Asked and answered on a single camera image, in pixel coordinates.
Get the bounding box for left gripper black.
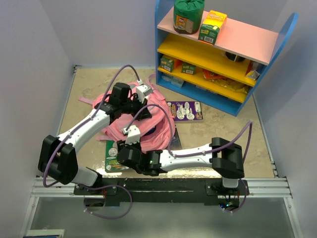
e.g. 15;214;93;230
121;94;152;121

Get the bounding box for blue shark pencil case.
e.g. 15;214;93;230
145;126;157;136

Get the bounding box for pink student backpack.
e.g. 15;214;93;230
78;73;177;152

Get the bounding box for Tale of Two Cities book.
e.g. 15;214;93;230
170;128;182;150

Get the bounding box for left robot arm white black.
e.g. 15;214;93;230
38;83;153;194

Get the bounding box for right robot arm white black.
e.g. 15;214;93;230
117;137;245;195

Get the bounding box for orange yellow snack bag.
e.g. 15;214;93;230
203;69;250;94

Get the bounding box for green coin book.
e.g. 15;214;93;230
105;140;129;173

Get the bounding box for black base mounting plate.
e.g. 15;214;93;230
74;178;250;208

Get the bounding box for purple comic book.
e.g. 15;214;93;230
167;101;203;122

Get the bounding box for clear blue plastic boxes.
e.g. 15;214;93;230
161;73;184;88

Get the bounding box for green small box left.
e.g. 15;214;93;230
160;55;175;72

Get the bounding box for green small box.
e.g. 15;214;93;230
160;55;175;72
181;62;196;75

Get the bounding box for green small box right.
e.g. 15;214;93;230
181;62;196;75

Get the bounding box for blue yellow pink shelf unit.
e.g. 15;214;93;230
155;0;298;116

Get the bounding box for black bowl on shelf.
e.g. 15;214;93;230
225;52;245;62

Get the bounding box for yellow green carton box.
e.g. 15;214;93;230
198;10;227;45

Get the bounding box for green wrapped jar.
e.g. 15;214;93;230
173;0;205;34

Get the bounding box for small packet on shelf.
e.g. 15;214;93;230
245;61;263;80

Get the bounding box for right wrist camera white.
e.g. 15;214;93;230
123;125;141;145

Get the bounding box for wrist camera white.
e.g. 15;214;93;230
123;125;141;145
136;84;153;103

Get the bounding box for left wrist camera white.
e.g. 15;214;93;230
136;84;153;103

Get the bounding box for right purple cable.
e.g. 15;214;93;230
125;103;253;214

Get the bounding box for aluminium frame rail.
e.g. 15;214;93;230
31;178;292;198

